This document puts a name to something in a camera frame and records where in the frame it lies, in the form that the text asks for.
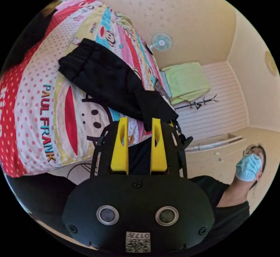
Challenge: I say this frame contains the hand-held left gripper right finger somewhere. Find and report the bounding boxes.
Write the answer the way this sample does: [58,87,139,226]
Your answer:
[150,118,168,174]

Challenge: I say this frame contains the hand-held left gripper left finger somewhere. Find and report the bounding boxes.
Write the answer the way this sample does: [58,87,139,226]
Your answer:
[110,117,129,175]

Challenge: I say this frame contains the black long pants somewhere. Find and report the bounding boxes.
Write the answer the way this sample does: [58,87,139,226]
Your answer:
[58,38,179,132]

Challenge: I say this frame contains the black coat rack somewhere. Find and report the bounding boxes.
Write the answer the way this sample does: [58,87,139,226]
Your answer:
[174,94,220,110]

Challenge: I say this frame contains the light green cloth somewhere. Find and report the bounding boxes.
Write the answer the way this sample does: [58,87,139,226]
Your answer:
[161,62,211,105]

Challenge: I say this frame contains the person's body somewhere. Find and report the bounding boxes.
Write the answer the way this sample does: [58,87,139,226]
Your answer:
[6,138,267,250]

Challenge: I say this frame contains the bed with cartoon printed sheet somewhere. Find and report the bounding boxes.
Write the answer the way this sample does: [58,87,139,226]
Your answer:
[0,0,176,178]

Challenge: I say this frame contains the round ceiling lamp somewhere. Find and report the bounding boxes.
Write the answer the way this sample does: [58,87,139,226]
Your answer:
[265,50,278,76]

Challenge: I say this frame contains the pile of clothes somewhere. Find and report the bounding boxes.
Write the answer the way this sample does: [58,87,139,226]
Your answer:
[3,0,63,71]

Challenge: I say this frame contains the white wall fan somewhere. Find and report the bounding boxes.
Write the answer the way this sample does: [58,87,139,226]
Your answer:
[148,32,174,53]

